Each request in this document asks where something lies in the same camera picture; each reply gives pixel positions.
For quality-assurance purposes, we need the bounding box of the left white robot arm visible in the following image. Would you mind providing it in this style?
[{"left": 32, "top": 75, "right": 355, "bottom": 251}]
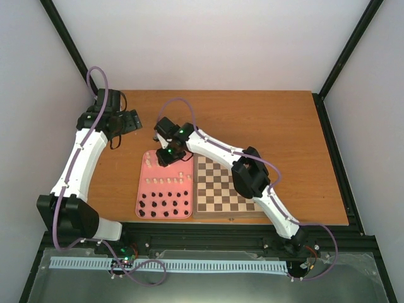
[{"left": 37, "top": 89, "right": 142, "bottom": 254}]

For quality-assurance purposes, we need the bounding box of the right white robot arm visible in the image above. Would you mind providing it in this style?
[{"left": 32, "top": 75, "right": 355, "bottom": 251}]
[{"left": 154, "top": 117, "right": 307, "bottom": 256}]

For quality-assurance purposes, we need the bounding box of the left circuit board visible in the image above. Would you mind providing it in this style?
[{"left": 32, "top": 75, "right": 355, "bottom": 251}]
[{"left": 120, "top": 243, "right": 138, "bottom": 263}]

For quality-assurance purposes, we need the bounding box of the pink plastic tray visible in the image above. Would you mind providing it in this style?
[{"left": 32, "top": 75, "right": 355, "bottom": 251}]
[{"left": 136, "top": 150, "right": 194, "bottom": 220}]

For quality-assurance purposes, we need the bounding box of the wooden chessboard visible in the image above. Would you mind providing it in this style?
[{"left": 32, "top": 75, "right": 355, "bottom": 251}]
[{"left": 193, "top": 154, "right": 266, "bottom": 220}]

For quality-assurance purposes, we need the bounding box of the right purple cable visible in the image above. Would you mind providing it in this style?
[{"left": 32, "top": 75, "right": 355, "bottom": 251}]
[{"left": 157, "top": 97, "right": 339, "bottom": 282}]

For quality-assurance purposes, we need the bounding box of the purple cable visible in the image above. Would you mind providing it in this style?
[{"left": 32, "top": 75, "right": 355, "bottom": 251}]
[
  {"left": 157, "top": 97, "right": 339, "bottom": 282},
  {"left": 52, "top": 66, "right": 167, "bottom": 286}
]

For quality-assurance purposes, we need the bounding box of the left black frame post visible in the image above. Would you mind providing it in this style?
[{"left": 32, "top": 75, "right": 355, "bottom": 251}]
[{"left": 40, "top": 0, "right": 98, "bottom": 96}]

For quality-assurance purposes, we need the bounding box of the black frame post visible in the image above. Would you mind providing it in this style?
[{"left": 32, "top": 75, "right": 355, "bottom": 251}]
[
  {"left": 317, "top": 0, "right": 384, "bottom": 99},
  {"left": 40, "top": 0, "right": 98, "bottom": 96}
]

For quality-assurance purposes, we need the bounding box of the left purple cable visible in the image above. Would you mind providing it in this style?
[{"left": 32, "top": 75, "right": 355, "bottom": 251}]
[{"left": 52, "top": 66, "right": 167, "bottom": 286}]

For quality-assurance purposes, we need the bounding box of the right black frame post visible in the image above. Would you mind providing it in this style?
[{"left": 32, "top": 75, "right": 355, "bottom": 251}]
[{"left": 317, "top": 0, "right": 384, "bottom": 99}]

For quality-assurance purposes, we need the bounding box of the light blue cable duct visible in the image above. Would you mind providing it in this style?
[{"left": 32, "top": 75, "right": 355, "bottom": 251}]
[{"left": 49, "top": 256, "right": 288, "bottom": 275}]

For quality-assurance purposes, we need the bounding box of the black aluminium frame rail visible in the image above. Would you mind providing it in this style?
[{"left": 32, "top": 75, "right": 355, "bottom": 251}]
[{"left": 40, "top": 220, "right": 378, "bottom": 256}]

